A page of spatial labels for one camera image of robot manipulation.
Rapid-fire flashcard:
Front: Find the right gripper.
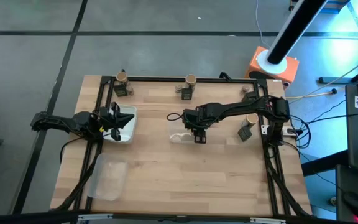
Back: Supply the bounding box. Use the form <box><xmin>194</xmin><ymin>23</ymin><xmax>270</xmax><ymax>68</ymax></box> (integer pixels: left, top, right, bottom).
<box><xmin>182</xmin><ymin>104</ymin><xmax>214</xmax><ymax>144</ymax></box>

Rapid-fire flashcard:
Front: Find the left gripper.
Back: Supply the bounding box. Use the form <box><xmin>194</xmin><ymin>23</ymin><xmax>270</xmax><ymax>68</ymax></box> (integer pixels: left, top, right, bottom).
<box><xmin>99</xmin><ymin>101</ymin><xmax>135</xmax><ymax>142</ymax></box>

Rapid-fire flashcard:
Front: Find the dark rectangular spice tin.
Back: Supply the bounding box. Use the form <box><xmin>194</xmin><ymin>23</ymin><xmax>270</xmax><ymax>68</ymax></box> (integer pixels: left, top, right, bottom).
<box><xmin>181</xmin><ymin>87</ymin><xmax>194</xmax><ymax>101</ymax></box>
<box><xmin>113</xmin><ymin>83</ymin><xmax>129</xmax><ymax>98</ymax></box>
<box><xmin>237</xmin><ymin>126</ymin><xmax>253</xmax><ymax>142</ymax></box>

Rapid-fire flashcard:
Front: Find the tan-lidded cylindrical spice can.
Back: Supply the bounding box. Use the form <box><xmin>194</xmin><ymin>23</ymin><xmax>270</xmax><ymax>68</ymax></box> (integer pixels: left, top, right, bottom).
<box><xmin>245</xmin><ymin>113</ymin><xmax>260</xmax><ymax>128</ymax></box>
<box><xmin>185</xmin><ymin>73</ymin><xmax>198</xmax><ymax>88</ymax></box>
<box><xmin>115</xmin><ymin>71</ymin><xmax>129</xmax><ymax>85</ymax></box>

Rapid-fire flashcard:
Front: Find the white opaque plastic bin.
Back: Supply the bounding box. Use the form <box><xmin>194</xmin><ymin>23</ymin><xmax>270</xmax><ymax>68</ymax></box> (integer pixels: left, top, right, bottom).
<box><xmin>103</xmin><ymin>104</ymin><xmax>139</xmax><ymax>144</ymax></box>

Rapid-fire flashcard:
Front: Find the clear plastic bin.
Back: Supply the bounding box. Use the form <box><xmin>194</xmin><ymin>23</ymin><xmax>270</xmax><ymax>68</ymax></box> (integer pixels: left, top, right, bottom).
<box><xmin>167</xmin><ymin>119</ymin><xmax>200</xmax><ymax>146</ymax></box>

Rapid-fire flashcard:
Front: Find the frosted translucent plastic bin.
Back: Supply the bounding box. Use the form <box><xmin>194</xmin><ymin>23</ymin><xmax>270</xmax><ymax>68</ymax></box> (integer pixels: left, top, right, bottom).
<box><xmin>87</xmin><ymin>152</ymin><xmax>129</xmax><ymax>202</ymax></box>

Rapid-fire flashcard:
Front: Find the orange box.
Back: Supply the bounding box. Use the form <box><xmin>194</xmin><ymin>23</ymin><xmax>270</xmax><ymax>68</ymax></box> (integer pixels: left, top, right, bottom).
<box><xmin>244</xmin><ymin>45</ymin><xmax>300</xmax><ymax>90</ymax></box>

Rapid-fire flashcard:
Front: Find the black pole with white base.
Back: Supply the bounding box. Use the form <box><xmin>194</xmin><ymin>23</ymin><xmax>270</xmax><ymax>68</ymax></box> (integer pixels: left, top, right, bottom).
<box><xmin>256</xmin><ymin>0</ymin><xmax>329</xmax><ymax>75</ymax></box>

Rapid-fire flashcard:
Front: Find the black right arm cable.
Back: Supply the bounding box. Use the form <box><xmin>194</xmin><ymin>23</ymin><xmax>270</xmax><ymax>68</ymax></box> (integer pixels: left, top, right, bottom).
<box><xmin>166</xmin><ymin>112</ymin><xmax>185</xmax><ymax>123</ymax></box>

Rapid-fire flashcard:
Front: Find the black aluminium table frame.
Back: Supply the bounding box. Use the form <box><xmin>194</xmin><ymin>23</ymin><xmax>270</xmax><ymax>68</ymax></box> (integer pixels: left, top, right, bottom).
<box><xmin>50</xmin><ymin>74</ymin><xmax>313</xmax><ymax>224</ymax></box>

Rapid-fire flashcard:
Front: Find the silver frame bracket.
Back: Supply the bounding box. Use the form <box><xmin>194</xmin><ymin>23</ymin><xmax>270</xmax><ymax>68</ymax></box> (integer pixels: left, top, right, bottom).
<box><xmin>77</xmin><ymin>213</ymin><xmax>114</xmax><ymax>222</ymax></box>
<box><xmin>249</xmin><ymin>217</ymin><xmax>287</xmax><ymax>224</ymax></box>

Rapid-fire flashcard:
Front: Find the beige cable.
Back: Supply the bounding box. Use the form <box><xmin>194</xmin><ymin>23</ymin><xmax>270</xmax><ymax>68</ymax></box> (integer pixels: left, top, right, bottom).
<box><xmin>286</xmin><ymin>88</ymin><xmax>338</xmax><ymax>102</ymax></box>

